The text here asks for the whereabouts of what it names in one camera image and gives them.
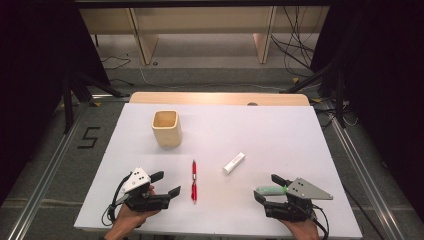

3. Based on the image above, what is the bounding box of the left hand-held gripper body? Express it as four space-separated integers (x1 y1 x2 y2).
116 166 172 213

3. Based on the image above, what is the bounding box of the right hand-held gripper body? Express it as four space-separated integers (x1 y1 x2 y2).
262 177 334 223

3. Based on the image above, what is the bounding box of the green marker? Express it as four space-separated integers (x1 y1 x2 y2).
255 185 289 197

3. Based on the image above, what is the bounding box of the red pen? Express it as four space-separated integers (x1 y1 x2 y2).
190 159 198 205

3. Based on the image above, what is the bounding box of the white eraser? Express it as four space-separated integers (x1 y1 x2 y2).
222 151 247 176

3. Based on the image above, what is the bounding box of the beige square cup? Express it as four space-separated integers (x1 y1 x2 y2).
151 109 183 149

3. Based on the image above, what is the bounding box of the person's right hand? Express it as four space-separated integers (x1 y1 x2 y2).
279 209 322 240

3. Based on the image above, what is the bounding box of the person's left hand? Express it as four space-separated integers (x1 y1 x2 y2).
105 185 158 240

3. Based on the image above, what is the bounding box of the light wooden table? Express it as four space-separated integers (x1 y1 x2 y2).
128 91 311 107

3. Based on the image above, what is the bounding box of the black metal stand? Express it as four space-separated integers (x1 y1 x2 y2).
61 65 131 135
279 59 348 129

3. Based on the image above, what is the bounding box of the black curtain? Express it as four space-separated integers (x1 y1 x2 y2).
0 0 111 208
309 0 424 214

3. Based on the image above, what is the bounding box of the light wooden background desk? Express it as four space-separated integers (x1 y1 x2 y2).
79 6 331 66

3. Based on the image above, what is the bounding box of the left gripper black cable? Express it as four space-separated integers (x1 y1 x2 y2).
101 172 134 228

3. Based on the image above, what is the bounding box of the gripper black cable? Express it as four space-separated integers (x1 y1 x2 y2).
309 203 331 240
101 172 134 228

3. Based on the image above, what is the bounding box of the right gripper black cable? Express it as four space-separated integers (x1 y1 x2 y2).
309 203 331 240

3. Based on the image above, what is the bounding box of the aluminium floor rail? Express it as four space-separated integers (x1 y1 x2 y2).
5 99 96 240
324 99 406 240

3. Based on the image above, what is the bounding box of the thin black floor cable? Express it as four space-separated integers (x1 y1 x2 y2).
100 55 135 87

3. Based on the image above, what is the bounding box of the bundle of black cables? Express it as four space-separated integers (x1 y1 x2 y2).
269 5 318 79

